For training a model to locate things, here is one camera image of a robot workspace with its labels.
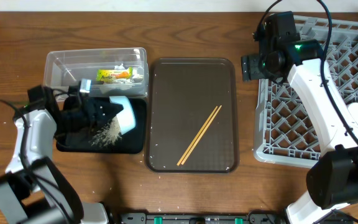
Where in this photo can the white tissue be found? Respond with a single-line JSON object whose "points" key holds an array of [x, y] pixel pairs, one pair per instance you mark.
{"points": [[137, 75]]}

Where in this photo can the white rice pile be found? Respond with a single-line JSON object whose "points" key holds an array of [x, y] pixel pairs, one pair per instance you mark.
{"points": [[108, 134]]}

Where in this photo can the yellow snack wrapper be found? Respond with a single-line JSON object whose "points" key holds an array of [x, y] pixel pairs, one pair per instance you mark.
{"points": [[114, 75]]}

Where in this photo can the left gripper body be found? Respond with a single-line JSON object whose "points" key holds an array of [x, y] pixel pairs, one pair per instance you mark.
{"points": [[78, 120]]}

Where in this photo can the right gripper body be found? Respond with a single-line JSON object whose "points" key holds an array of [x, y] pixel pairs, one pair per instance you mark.
{"points": [[260, 68]]}

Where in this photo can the clear plastic bin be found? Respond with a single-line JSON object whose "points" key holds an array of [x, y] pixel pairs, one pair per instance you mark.
{"points": [[64, 69]]}

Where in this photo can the light blue bowl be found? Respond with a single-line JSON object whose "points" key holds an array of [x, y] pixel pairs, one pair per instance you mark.
{"points": [[126, 118]]}

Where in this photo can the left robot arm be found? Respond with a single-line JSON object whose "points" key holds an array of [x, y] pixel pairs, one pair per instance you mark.
{"points": [[32, 189]]}

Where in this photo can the brown serving tray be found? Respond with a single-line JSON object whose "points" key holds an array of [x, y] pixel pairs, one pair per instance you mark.
{"points": [[193, 116]]}

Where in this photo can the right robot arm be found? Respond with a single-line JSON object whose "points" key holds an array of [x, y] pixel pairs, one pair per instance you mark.
{"points": [[332, 183]]}

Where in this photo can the wooden chopstick right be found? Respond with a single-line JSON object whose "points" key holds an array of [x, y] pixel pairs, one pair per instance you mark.
{"points": [[201, 134]]}

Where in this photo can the black waste tray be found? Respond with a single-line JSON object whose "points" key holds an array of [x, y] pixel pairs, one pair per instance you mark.
{"points": [[131, 142]]}

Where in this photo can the grey dishwasher rack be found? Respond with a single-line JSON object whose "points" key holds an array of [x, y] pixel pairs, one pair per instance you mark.
{"points": [[283, 132]]}

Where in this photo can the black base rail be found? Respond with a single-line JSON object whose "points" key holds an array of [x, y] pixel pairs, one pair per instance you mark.
{"points": [[161, 218]]}

